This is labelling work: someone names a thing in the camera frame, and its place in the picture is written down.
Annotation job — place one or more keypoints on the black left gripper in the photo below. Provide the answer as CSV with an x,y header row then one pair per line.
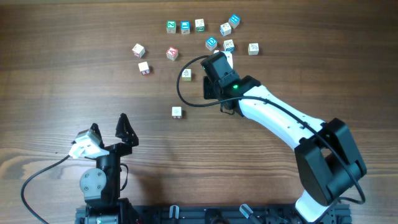
x,y
130,138

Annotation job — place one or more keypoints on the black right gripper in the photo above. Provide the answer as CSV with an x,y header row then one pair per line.
x,y
208,92

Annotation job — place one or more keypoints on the ladybug picture block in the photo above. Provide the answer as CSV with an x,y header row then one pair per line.
x,y
187,75

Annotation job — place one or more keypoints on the white red green block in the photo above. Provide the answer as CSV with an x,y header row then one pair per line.
x,y
177,112

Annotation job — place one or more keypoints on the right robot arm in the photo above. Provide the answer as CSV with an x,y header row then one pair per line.
x,y
328,159

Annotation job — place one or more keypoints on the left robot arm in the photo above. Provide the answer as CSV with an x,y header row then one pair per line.
x,y
101,185

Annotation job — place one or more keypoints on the white blue picture block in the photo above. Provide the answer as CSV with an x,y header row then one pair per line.
x,y
228,45

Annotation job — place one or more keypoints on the blue D letter block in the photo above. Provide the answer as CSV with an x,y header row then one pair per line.
x,y
211,43

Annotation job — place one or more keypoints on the white yellow picture block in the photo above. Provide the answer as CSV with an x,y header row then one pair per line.
x,y
253,49

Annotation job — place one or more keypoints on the white blue tilted block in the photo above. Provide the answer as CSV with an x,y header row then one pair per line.
x,y
225,29

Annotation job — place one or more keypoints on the red A letter block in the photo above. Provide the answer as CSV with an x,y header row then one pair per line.
x,y
172,53

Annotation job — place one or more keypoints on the white green picture block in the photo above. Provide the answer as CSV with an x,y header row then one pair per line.
x,y
200,25

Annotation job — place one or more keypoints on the blue tilted block top right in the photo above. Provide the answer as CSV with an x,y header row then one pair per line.
x,y
234,21

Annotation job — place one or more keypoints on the blue letter block top row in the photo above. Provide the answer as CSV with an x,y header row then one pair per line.
x,y
185,27

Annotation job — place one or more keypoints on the white red lower-left block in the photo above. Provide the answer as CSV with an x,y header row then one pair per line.
x,y
144,68

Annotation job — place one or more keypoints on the green Z letter block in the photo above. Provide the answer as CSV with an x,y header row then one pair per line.
x,y
171,27

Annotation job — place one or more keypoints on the white tilted block far left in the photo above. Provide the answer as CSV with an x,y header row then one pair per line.
x,y
138,50

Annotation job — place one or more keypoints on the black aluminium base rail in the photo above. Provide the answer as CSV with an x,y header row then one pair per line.
x,y
279,213

